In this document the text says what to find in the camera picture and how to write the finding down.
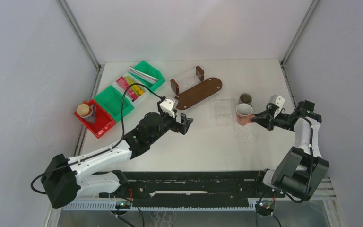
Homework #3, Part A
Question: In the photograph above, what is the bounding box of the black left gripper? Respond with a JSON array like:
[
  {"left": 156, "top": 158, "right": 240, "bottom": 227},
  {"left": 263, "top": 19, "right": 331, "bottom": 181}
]
[{"left": 148, "top": 102, "right": 192, "bottom": 144}]

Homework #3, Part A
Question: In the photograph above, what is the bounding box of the pink printed white mug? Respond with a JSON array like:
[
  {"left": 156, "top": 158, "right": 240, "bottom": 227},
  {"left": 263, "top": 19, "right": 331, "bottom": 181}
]
[{"left": 235, "top": 103, "right": 254, "bottom": 126}]

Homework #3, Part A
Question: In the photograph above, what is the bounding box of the grey cup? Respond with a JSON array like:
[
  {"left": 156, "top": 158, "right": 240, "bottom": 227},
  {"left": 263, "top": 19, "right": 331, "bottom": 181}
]
[{"left": 238, "top": 93, "right": 253, "bottom": 106}]

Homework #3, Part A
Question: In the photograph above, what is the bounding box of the clear acrylic organizer rack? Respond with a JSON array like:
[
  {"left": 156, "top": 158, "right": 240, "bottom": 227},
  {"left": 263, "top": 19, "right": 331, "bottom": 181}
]
[{"left": 170, "top": 66, "right": 205, "bottom": 95}]

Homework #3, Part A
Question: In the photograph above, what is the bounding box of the brown ceramic cup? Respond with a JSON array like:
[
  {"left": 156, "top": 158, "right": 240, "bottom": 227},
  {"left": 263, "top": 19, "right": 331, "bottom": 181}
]
[{"left": 76, "top": 103, "right": 92, "bottom": 117}]

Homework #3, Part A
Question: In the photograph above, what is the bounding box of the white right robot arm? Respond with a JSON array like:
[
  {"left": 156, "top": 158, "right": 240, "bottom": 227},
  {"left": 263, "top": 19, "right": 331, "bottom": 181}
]
[{"left": 251, "top": 95, "right": 329, "bottom": 203}]

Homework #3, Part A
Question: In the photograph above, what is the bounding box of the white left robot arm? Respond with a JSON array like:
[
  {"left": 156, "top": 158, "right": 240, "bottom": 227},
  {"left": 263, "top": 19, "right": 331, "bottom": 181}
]
[{"left": 41, "top": 111, "right": 193, "bottom": 209}]

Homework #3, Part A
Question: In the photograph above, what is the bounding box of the yellow toothpaste tube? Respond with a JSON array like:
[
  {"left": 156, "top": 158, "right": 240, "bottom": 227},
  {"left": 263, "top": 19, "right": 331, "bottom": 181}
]
[{"left": 126, "top": 76, "right": 145, "bottom": 96}]

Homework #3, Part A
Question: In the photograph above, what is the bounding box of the white toothpaste bin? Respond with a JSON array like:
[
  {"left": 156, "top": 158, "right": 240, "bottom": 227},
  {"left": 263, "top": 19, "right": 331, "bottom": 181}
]
[{"left": 111, "top": 73, "right": 149, "bottom": 107}]

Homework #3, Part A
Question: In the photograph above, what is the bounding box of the brown oval wooden tray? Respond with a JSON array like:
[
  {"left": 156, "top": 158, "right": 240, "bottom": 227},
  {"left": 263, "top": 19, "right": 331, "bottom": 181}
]
[{"left": 170, "top": 78, "right": 223, "bottom": 110}]

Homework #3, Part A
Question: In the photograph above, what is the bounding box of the green toothbrush bin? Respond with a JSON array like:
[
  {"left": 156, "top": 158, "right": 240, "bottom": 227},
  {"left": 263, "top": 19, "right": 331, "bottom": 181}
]
[{"left": 128, "top": 61, "right": 165, "bottom": 91}]

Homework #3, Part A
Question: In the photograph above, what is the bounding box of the pink toothpaste tube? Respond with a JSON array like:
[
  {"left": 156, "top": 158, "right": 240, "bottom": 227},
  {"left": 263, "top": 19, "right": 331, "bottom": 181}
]
[{"left": 116, "top": 77, "right": 138, "bottom": 102}]

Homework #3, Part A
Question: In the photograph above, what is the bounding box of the pink toothbrush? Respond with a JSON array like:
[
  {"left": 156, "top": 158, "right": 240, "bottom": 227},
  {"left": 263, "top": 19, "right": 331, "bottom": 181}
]
[{"left": 128, "top": 69, "right": 158, "bottom": 84}]

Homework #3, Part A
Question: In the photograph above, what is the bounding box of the clear oval acrylic plate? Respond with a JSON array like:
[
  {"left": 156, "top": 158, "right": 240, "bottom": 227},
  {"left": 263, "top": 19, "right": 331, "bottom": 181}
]
[{"left": 234, "top": 123, "right": 259, "bottom": 143}]

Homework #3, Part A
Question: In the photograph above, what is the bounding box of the clear rectangular acrylic plate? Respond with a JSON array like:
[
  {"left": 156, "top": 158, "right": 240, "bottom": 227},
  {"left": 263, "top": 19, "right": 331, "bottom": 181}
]
[{"left": 214, "top": 99, "right": 233, "bottom": 126}]

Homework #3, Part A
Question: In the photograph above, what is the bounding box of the green bin with rack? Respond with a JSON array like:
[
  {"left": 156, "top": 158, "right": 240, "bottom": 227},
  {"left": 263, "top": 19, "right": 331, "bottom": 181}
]
[{"left": 94, "top": 85, "right": 124, "bottom": 122}]

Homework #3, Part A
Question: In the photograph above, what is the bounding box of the red cup bin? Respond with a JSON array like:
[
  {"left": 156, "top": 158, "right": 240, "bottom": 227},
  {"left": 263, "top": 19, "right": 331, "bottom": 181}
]
[{"left": 74, "top": 99, "right": 116, "bottom": 139}]

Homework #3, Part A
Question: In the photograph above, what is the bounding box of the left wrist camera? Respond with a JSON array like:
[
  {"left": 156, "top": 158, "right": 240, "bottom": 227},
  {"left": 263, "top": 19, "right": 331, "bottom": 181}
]
[{"left": 159, "top": 97, "right": 178, "bottom": 118}]

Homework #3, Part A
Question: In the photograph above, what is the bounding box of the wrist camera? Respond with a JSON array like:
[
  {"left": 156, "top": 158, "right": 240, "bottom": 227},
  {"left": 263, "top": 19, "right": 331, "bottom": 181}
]
[
  {"left": 159, "top": 97, "right": 178, "bottom": 118},
  {"left": 269, "top": 95, "right": 285, "bottom": 109}
]

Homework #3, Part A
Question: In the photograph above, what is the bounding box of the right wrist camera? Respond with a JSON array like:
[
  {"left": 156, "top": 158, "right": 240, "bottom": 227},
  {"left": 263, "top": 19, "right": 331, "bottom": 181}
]
[{"left": 269, "top": 95, "right": 285, "bottom": 109}]

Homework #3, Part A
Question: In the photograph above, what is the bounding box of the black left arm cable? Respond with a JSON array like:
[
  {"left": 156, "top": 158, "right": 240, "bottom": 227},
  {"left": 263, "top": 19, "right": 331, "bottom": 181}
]
[{"left": 30, "top": 82, "right": 166, "bottom": 195}]

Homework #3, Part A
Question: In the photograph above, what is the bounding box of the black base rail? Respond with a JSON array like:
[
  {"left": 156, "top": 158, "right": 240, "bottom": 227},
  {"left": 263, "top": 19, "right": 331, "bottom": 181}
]
[{"left": 67, "top": 171, "right": 286, "bottom": 210}]

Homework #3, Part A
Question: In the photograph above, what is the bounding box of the grey handled white mug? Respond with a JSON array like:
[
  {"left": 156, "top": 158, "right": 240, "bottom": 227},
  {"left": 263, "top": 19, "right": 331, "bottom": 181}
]
[{"left": 82, "top": 105, "right": 97, "bottom": 124}]

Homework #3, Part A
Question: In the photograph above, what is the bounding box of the aluminium frame post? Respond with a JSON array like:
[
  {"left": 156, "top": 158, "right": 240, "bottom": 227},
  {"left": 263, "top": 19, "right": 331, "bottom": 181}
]
[{"left": 56, "top": 0, "right": 101, "bottom": 71}]

